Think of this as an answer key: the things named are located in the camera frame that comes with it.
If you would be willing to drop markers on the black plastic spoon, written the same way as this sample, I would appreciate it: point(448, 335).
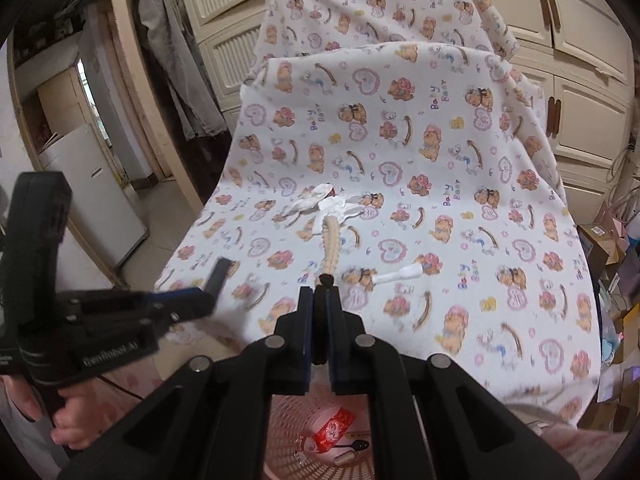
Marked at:
point(358, 445)

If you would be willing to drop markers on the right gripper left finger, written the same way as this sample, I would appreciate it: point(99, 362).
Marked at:
point(209, 420)

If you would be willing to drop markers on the white refrigerator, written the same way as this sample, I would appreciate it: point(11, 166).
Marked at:
point(102, 211)

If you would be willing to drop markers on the beige braided rope keyring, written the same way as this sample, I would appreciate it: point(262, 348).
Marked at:
point(330, 232)

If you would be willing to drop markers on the white tissue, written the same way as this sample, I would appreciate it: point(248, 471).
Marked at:
point(323, 200)

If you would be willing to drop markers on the pink plastic trash basket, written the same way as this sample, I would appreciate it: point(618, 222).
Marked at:
point(291, 416)

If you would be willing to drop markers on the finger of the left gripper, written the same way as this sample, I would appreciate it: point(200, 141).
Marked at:
point(165, 309)

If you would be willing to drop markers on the person's left hand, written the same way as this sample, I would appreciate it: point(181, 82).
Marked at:
point(77, 424)

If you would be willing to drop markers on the white plastic tube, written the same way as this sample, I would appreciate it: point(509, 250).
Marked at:
point(409, 272)

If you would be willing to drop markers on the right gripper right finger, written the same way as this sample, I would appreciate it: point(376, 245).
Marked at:
point(429, 418)

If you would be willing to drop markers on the pink pyjama leg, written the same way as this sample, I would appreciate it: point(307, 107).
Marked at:
point(587, 450)

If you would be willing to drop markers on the bear print cloth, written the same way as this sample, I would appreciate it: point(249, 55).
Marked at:
point(414, 108)

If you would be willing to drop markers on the red snack wrapper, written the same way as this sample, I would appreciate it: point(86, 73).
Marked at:
point(325, 432)

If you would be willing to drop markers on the hanging grey clothes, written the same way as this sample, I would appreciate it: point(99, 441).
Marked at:
point(164, 36)

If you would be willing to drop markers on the cardboard box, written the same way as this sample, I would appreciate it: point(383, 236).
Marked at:
point(604, 249)

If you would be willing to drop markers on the beige thread spool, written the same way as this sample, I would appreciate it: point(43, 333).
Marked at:
point(344, 459)

